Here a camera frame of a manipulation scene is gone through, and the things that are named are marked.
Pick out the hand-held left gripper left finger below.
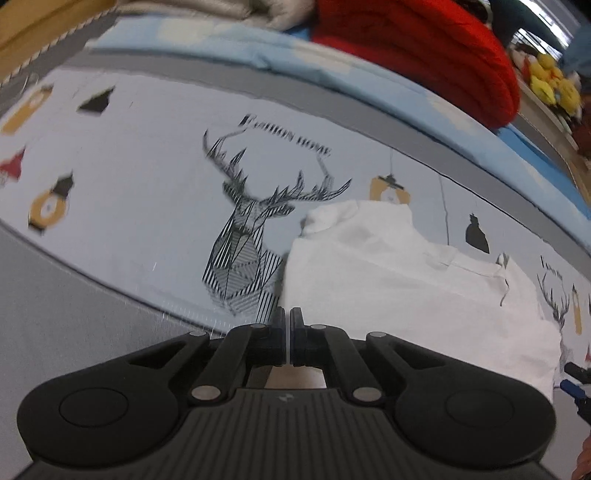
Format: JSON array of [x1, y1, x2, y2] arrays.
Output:
[[124, 305, 288, 406]]

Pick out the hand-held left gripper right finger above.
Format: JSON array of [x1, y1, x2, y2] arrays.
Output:
[[288, 307, 446, 406]]

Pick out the white long-sleeved shirt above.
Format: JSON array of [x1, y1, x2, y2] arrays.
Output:
[[279, 200, 567, 403]]

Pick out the grey deer-print bed sheet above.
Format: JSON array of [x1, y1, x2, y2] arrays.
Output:
[[0, 46, 591, 480]]

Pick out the window sill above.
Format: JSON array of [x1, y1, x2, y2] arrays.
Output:
[[515, 76, 591, 195]]

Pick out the light blue quilt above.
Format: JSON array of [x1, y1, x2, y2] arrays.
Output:
[[88, 18, 591, 222]]

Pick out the yellow plush toy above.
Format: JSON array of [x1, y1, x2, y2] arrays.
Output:
[[526, 53, 562, 105], [551, 76, 583, 115]]

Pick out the red folded blanket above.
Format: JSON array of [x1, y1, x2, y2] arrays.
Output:
[[308, 0, 522, 131]]

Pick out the cream fleece folded blanket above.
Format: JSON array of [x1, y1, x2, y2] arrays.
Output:
[[111, 0, 320, 31]]

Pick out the blue curtain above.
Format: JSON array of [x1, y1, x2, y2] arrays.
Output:
[[561, 25, 591, 77]]

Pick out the wooden bed frame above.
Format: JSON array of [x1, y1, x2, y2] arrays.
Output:
[[0, 0, 117, 86]]

